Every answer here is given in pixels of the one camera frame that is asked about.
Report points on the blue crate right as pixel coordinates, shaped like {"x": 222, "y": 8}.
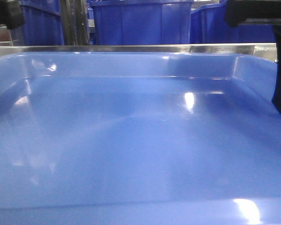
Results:
{"x": 208, "y": 27}

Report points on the blue crate centre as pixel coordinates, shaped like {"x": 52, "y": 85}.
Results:
{"x": 142, "y": 22}

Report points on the steel shelf upright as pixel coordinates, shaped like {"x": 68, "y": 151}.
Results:
{"x": 74, "y": 22}

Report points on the blue plastic tray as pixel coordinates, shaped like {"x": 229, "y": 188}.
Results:
{"x": 116, "y": 138}

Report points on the steel shelf frame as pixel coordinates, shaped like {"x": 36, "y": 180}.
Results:
{"x": 267, "y": 51}

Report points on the blue crate left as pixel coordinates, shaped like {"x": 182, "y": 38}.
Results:
{"x": 43, "y": 24}

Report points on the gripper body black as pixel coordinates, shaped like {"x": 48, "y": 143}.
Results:
{"x": 11, "y": 14}
{"x": 254, "y": 11}

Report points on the blue crate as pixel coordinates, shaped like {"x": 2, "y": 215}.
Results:
{"x": 142, "y": 22}
{"x": 208, "y": 27}
{"x": 43, "y": 24}

